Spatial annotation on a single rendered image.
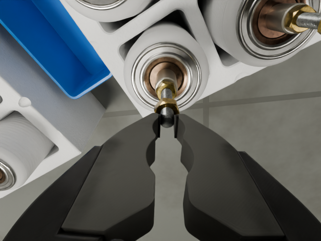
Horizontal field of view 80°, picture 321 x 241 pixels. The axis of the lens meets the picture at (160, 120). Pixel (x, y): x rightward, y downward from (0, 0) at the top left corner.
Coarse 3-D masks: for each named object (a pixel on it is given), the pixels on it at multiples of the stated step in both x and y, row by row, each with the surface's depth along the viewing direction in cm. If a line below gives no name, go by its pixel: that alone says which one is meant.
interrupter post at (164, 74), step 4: (160, 72) 20; (164, 72) 19; (168, 72) 19; (172, 72) 20; (156, 76) 21; (160, 76) 19; (164, 76) 18; (168, 76) 18; (172, 76) 19; (156, 80) 19; (160, 80) 18; (164, 80) 18; (168, 80) 18; (172, 80) 18; (176, 80) 19; (156, 84) 18; (176, 84) 18; (176, 88) 18
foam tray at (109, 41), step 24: (168, 0) 23; (192, 0) 23; (96, 24) 25; (120, 24) 34; (144, 24) 25; (192, 24) 25; (96, 48) 27; (120, 48) 28; (216, 48) 36; (120, 72) 28; (216, 72) 28; (240, 72) 28
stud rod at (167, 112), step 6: (162, 90) 17; (168, 90) 17; (162, 96) 16; (168, 96) 16; (168, 108) 14; (162, 114) 13; (168, 114) 13; (162, 120) 13; (168, 120) 13; (162, 126) 13; (168, 126) 13
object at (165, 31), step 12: (156, 24) 27; (168, 24) 25; (144, 36) 20; (156, 36) 19; (168, 36) 19; (180, 36) 19; (132, 48) 20; (144, 48) 19; (192, 48) 19; (132, 60) 20; (204, 60) 20; (204, 72) 21; (204, 84) 22; (132, 96) 22; (180, 108) 23
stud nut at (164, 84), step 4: (160, 84) 17; (164, 84) 17; (168, 84) 17; (172, 84) 17; (156, 88) 18; (160, 88) 17; (164, 88) 17; (172, 88) 17; (156, 92) 17; (160, 92) 17; (172, 92) 17; (176, 92) 18; (160, 96) 18; (172, 96) 18
